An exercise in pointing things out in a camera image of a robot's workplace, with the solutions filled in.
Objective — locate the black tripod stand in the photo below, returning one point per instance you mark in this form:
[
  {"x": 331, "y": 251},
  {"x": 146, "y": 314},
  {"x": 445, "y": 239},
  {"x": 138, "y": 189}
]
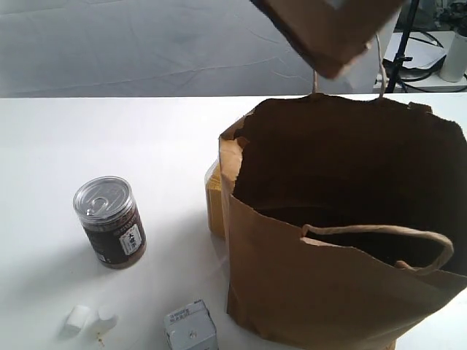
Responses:
[{"x": 400, "y": 57}]

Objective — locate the white marshmallow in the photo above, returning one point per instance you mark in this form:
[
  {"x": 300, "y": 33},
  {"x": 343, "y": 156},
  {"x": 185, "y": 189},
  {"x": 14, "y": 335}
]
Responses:
[
  {"x": 77, "y": 318},
  {"x": 107, "y": 319}
]

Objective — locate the left white marshmallow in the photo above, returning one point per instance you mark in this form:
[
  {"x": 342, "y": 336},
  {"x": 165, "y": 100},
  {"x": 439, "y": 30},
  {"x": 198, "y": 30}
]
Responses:
[{"x": 77, "y": 318}]

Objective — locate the grey carton box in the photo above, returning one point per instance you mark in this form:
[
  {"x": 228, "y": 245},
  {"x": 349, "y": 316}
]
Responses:
[{"x": 191, "y": 328}]

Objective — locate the brown coffee pouch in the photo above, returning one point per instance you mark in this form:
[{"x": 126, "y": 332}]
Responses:
[{"x": 329, "y": 37}]

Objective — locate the clear jar with metal lid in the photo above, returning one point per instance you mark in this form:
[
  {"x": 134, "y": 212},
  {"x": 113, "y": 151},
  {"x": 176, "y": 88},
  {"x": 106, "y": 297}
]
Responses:
[{"x": 108, "y": 213}]

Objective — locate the white paper sheet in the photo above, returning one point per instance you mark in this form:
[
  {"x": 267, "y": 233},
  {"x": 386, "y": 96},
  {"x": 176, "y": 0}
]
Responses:
[{"x": 424, "y": 53}]

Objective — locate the right white marshmallow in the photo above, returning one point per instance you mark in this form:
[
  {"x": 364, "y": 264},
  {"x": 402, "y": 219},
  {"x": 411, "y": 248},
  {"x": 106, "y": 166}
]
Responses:
[{"x": 107, "y": 319}]

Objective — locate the white cylindrical bottle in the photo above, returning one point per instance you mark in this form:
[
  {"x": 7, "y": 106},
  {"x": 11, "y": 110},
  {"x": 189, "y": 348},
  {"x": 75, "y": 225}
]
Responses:
[{"x": 454, "y": 66}]

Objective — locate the yellow grain plastic container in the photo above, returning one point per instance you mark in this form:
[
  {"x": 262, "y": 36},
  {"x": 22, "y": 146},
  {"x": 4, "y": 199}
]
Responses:
[{"x": 215, "y": 197}]

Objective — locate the brown paper bag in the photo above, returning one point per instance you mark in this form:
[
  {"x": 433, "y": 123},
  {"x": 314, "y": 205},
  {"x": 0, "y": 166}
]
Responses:
[{"x": 345, "y": 220}]

